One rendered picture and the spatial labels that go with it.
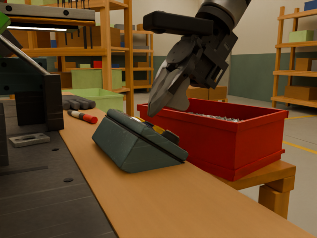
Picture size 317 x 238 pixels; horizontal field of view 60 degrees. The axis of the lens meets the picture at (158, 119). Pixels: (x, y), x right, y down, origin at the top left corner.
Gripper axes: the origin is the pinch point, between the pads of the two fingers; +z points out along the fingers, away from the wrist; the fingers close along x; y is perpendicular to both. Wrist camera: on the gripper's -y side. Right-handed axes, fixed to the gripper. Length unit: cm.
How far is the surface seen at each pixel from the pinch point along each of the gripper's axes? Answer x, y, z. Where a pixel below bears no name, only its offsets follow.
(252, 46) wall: 549, 434, -368
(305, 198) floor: 82, 193, -19
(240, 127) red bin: -3.6, 16.7, -6.1
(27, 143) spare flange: 5.2, -12.9, 15.2
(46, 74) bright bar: 15.1, -15.2, 4.0
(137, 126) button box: -11.0, -5.5, 4.1
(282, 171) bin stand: -3.1, 34.4, -4.6
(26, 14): 13.6, -23.4, -3.0
